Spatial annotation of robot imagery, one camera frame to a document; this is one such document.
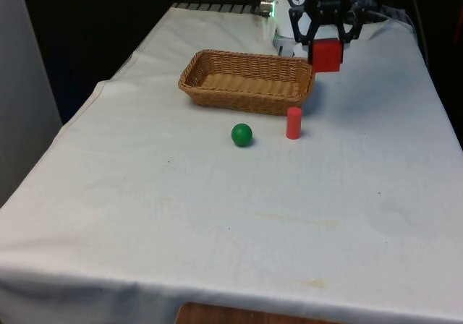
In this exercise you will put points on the red cube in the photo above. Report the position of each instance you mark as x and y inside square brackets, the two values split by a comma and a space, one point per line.
[326, 56]

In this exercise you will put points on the red cylinder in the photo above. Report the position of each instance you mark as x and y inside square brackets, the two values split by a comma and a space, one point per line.
[293, 123]

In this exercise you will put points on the wicker basket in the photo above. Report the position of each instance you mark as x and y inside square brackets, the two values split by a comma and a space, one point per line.
[246, 85]

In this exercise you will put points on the green ball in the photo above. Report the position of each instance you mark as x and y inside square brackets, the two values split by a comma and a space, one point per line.
[241, 134]

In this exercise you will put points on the pale grey cabinet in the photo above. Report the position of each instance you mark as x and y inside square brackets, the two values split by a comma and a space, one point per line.
[21, 85]

